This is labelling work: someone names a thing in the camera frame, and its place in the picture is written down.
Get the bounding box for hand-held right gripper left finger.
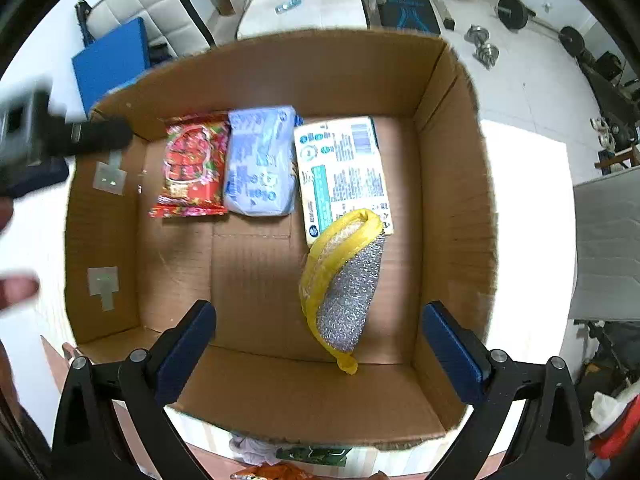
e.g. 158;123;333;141
52;300;218;480

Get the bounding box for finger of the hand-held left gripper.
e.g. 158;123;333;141
46;111;134;158

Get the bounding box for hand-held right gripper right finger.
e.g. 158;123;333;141
422;300;586;480

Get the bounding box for brown cardboard box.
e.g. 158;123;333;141
64;29;500;452

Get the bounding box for yellow-edged silver scouring sponge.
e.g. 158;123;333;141
298;208;387;374

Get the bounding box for person's left hand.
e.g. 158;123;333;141
0;195;42;311

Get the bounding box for blue board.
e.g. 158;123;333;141
71;17;151;117

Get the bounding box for red snack packet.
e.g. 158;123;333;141
149;113;231;219

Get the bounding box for grey cloth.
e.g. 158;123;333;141
229;435;282;467

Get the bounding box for white quilted chair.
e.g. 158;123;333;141
86;0;217;58

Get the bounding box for orange snack packet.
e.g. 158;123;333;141
229;462;317;480

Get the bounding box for green packet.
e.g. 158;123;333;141
274;444;352;465

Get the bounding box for light blue tissue pack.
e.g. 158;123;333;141
222;105;302;219

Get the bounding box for red and white bag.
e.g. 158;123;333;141
584;389;640;462

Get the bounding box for grey panel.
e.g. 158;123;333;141
566;167;640;322

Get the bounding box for white and teal wipes pack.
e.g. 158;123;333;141
293;116;395;247

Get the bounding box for black exercise machine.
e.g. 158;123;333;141
575;51;640;171

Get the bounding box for chrome dumbbell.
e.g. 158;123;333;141
464;24;501;70

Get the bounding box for black and blue weight bench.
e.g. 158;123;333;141
379;0;444;37

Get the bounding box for black barbell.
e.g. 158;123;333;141
495;0;587;58

